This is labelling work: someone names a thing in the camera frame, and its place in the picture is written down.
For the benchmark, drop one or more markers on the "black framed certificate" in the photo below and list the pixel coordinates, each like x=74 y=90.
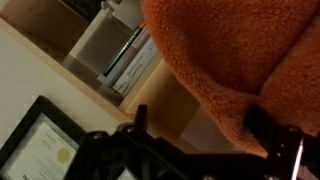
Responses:
x=40 y=150

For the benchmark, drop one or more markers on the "wooden shelf unit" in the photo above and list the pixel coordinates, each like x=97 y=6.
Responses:
x=160 y=96

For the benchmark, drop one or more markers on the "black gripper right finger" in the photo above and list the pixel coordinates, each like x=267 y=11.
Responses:
x=283 y=146

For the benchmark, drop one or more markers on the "orange terry towel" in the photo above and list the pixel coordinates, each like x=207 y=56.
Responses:
x=233 y=50

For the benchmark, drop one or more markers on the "white box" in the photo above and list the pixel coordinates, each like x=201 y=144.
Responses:
x=100 y=43

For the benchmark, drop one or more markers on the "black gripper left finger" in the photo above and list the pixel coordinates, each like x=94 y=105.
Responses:
x=133 y=156

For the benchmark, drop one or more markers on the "black book with white text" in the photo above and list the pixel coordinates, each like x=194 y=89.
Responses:
x=83 y=8

